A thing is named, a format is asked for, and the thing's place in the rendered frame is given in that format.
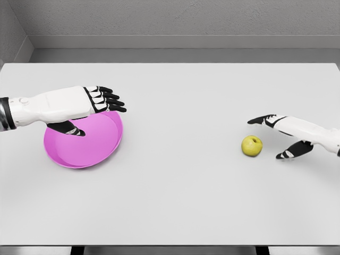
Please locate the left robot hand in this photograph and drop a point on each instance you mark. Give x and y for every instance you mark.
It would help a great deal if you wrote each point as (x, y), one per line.
(69, 102)

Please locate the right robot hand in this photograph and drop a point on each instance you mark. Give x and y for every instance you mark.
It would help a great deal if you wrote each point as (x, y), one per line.
(297, 127)

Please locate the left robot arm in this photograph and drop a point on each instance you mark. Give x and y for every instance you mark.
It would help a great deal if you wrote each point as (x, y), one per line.
(18, 111)

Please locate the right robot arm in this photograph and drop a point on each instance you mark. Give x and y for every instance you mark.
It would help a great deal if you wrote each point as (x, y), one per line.
(334, 140)

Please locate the pink plate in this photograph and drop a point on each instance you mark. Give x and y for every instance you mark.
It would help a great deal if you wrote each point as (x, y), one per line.
(87, 143)

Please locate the yellow-green apple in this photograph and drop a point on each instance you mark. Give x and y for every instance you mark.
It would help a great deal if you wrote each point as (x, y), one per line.
(251, 145)

